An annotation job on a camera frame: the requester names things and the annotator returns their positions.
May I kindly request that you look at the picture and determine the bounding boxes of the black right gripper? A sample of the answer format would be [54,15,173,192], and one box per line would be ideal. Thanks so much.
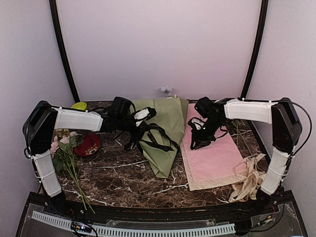
[191,118,224,150]

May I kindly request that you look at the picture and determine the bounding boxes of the black lettered ribbon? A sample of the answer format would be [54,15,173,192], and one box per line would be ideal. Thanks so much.
[123,122,181,153]

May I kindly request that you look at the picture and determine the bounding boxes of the peach green wrapping paper sheet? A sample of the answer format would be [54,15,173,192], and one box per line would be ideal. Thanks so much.
[133,97,189,178]

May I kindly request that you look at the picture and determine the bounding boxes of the blue flower stem bunch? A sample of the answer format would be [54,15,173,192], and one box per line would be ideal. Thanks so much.
[160,85,173,97]

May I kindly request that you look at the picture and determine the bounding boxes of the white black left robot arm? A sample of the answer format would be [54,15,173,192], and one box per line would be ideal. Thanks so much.
[23,97,156,215]

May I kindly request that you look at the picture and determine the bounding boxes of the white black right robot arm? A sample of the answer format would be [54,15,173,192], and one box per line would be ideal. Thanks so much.
[188,97,303,195]

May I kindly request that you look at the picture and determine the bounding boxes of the pink wrapping paper sheet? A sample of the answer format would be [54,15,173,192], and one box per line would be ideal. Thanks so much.
[180,102,251,192]

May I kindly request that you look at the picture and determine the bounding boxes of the pink white rose bunch right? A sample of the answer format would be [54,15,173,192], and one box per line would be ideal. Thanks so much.
[232,119,253,157]

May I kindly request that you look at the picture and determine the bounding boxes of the dark red floral bowl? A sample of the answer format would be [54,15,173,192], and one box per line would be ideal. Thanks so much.
[74,133,101,157]

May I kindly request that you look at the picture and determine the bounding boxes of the lime green plastic bowl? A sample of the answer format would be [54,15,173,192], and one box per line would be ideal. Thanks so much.
[71,102,87,111]

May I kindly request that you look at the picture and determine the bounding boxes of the cream ribbon pile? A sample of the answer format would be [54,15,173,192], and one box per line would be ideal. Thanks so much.
[228,153,266,203]

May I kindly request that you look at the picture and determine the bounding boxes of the pink rose stem bunch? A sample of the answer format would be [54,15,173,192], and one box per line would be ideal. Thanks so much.
[50,129,95,214]

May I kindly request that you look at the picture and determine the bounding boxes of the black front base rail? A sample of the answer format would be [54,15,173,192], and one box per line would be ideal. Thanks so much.
[29,190,294,223]

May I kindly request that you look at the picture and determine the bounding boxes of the white slotted cable duct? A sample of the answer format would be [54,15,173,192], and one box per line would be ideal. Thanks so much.
[31,211,236,237]

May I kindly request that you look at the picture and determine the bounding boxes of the black vertical frame post left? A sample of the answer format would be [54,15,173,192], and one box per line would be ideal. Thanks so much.
[49,0,80,103]

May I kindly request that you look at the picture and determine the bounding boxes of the black vertical frame post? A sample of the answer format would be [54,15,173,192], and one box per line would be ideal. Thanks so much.
[240,0,269,98]
[49,0,80,103]

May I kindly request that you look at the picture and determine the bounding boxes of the black vertical frame post right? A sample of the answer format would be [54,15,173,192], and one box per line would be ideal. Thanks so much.
[240,0,269,98]

